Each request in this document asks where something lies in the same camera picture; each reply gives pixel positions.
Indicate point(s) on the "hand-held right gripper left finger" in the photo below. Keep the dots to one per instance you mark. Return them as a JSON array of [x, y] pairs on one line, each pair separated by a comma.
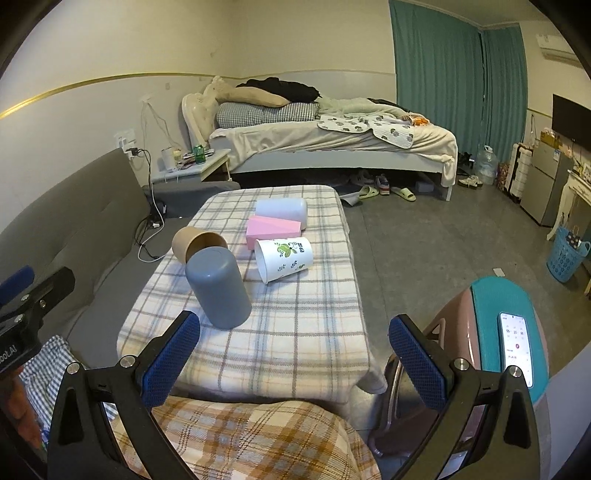
[[170, 364]]

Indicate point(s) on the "green slipper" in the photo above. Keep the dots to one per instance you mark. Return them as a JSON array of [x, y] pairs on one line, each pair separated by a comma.
[[404, 194], [368, 192]]

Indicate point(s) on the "white air conditioner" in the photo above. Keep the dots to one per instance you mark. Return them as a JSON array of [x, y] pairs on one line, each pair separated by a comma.
[[556, 46]]

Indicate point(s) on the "pale lavender plastic cup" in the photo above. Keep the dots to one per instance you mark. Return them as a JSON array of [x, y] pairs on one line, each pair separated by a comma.
[[282, 210]]

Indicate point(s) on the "bed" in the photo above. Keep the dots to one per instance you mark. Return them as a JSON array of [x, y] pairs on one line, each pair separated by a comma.
[[332, 143]]

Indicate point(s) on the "silver mini fridge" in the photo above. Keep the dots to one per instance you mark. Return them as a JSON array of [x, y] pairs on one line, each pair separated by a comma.
[[547, 184]]

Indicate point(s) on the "dark sneakers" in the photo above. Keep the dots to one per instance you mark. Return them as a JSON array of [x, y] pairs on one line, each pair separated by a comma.
[[381, 182]]

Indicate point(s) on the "patterned white quilt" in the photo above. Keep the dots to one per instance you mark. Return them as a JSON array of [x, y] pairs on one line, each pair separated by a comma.
[[364, 125]]

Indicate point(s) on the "beige pillow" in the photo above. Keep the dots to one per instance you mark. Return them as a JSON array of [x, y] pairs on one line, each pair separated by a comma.
[[251, 95]]

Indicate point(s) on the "grey plastic cup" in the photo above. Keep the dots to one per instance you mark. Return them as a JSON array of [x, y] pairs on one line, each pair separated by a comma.
[[218, 290]]

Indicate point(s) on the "pack of tissue rolls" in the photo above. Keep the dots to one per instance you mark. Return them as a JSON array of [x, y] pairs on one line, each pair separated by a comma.
[[521, 168]]

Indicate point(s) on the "plaid tablecloth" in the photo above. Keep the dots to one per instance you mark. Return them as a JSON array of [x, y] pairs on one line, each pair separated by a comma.
[[295, 323]]

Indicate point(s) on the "checked pillow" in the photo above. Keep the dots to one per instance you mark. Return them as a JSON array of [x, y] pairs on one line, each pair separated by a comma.
[[265, 114]]

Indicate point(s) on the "black television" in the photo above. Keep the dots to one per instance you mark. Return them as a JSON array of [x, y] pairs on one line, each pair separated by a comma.
[[572, 120]]

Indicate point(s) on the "white nightstand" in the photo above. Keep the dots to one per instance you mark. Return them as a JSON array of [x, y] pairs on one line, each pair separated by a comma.
[[203, 168]]

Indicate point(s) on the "teal and pink stool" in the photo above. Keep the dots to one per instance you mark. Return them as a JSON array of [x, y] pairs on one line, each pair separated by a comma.
[[485, 300]]

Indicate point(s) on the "black clothes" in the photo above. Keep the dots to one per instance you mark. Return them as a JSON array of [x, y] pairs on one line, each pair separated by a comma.
[[284, 88]]

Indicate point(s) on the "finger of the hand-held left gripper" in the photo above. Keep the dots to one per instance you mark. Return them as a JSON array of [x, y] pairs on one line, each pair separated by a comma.
[[48, 290], [16, 280]]

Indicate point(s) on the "clear water jug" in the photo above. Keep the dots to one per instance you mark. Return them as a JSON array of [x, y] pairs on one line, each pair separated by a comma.
[[487, 166]]

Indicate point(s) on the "smartphone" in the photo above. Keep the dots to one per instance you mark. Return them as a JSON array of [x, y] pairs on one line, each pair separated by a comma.
[[518, 344]]

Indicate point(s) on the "blue laundry basket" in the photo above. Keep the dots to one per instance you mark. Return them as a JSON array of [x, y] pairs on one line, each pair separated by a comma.
[[565, 256]]

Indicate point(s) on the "white paper scrap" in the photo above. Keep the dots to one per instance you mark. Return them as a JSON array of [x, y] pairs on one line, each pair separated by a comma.
[[498, 271]]

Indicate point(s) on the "pink wedge box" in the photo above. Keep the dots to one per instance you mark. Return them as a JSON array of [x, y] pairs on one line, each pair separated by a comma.
[[272, 229]]

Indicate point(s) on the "white desk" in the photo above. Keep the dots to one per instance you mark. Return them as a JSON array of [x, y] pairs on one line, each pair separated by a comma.
[[575, 194]]

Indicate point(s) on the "green bottle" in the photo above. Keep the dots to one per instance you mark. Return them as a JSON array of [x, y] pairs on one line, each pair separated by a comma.
[[199, 155]]

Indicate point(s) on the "brown paper cup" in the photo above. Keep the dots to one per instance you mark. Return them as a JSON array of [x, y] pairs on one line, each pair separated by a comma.
[[196, 243]]

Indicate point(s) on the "orange plaid cloth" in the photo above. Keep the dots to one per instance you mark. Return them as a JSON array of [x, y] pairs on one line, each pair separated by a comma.
[[249, 438]]

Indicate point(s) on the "grey sofa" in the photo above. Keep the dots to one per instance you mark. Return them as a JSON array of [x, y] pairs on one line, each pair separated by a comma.
[[69, 217]]

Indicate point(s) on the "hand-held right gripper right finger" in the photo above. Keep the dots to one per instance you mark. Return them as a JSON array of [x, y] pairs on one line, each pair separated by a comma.
[[419, 367]]

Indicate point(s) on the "blue checked cloth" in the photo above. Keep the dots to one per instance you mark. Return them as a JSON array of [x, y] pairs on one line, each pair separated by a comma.
[[46, 369]]

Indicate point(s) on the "teal curtain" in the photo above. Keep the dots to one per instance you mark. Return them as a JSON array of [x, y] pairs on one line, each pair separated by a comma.
[[438, 74]]

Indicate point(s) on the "grey green blanket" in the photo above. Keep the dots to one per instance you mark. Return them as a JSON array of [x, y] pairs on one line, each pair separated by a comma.
[[355, 106]]

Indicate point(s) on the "white cup with green print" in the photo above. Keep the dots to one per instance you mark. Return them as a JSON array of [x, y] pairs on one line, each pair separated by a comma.
[[284, 259]]

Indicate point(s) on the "white sneakers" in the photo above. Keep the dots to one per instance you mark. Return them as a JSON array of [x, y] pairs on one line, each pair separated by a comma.
[[470, 181]]

